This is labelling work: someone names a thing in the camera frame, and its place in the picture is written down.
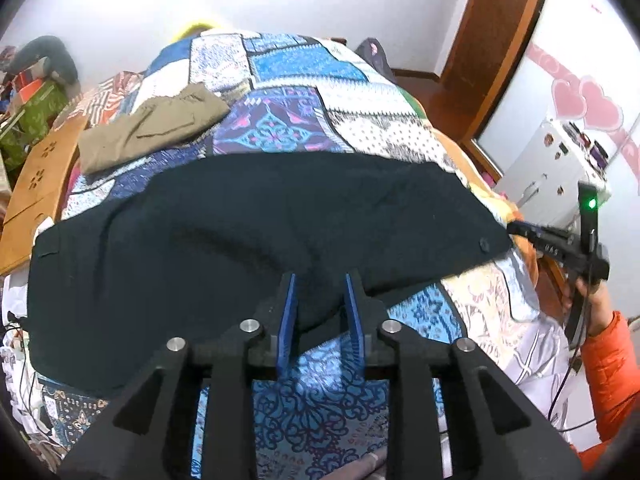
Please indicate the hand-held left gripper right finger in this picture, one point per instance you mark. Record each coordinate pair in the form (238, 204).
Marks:
(354, 325)

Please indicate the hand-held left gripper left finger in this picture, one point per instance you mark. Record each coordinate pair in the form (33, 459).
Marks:
(286, 325)

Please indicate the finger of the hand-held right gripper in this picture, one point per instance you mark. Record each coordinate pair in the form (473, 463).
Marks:
(525, 230)

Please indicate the black pants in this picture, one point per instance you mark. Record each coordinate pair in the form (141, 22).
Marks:
(225, 240)

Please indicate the person's right forearm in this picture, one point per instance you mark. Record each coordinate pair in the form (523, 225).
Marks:
(612, 375)

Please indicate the olive pants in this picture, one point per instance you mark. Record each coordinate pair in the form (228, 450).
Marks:
(150, 130)

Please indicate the person's right hand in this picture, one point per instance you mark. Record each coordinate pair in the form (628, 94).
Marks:
(597, 305)

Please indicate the white cabinet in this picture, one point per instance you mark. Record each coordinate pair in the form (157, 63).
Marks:
(540, 170)

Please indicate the blue patchwork quilt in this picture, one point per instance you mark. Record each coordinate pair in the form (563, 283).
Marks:
(280, 120)

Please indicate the wooden lap table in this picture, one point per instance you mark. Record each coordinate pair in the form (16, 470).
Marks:
(40, 185)

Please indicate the orange striped blanket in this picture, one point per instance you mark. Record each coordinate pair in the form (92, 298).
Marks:
(100, 96)

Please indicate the green storage box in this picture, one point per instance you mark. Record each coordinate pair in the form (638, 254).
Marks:
(35, 115)

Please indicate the pink heart wall stickers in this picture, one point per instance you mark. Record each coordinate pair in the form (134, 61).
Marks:
(595, 105)

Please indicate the wooden door frame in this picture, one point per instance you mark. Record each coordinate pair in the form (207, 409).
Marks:
(495, 50)

